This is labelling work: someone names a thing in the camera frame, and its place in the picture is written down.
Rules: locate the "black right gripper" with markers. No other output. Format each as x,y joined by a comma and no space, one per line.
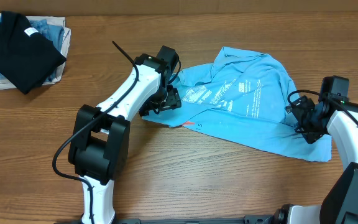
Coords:
297,109

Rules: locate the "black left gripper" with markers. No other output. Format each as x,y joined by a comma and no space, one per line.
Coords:
174,101

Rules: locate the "light blue t-shirt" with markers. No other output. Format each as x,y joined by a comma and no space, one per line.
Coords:
241,97

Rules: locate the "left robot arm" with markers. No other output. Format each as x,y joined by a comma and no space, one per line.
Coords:
99,149

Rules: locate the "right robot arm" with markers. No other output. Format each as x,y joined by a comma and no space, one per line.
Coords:
336,116

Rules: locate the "folded black shirt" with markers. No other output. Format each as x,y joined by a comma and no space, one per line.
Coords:
27,58

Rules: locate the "folded white cloth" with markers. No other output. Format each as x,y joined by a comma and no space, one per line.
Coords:
57,21

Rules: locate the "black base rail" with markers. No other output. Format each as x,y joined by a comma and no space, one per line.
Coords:
248,219

